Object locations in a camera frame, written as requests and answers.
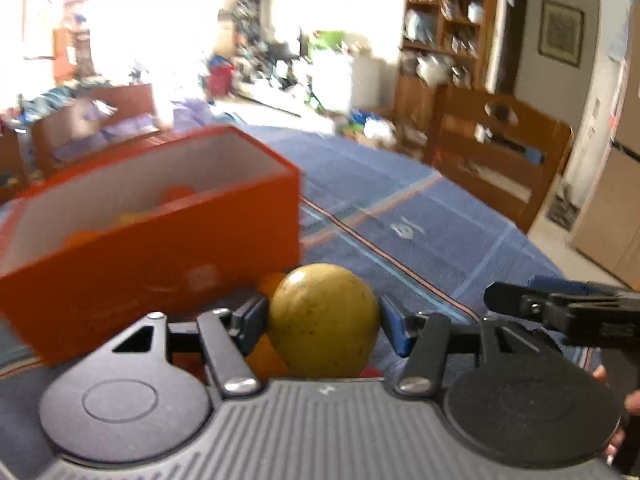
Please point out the person's right hand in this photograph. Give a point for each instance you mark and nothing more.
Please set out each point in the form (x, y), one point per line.
(632, 402)

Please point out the white chest freezer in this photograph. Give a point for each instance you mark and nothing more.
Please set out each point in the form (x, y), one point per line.
(350, 80)

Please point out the white plastic bag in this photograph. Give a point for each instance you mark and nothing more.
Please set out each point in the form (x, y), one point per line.
(435, 67)

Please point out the small framed wall picture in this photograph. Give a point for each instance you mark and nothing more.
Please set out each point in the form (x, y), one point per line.
(561, 32)

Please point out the blue patterned tablecloth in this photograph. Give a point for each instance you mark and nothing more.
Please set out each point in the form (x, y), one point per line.
(400, 200)

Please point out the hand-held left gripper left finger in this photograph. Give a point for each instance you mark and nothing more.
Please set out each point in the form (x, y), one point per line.
(254, 322)

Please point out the blue plastic bag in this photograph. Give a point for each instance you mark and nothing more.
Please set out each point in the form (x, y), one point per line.
(420, 25)

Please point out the wooden bookshelf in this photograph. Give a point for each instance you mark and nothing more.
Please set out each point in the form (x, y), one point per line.
(442, 10)

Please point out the orange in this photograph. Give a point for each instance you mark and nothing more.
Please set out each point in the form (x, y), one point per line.
(267, 360)

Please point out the green cardboard box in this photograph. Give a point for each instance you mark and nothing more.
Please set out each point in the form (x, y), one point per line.
(327, 40)

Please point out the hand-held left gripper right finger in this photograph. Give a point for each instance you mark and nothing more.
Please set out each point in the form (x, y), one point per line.
(395, 327)

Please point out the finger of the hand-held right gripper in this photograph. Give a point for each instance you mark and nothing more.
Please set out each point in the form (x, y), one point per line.
(565, 284)
(575, 315)

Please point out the purple bedding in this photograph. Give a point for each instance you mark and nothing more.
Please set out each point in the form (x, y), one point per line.
(125, 125)

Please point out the wooden chair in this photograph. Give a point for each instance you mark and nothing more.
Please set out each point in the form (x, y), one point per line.
(12, 160)
(460, 125)
(60, 130)

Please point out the red plastic basket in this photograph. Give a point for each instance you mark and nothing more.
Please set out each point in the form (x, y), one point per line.
(221, 82)

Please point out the orange cardboard box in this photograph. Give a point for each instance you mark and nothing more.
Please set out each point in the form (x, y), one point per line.
(125, 280)

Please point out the beige refrigerator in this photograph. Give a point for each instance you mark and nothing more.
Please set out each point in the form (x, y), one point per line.
(610, 210)

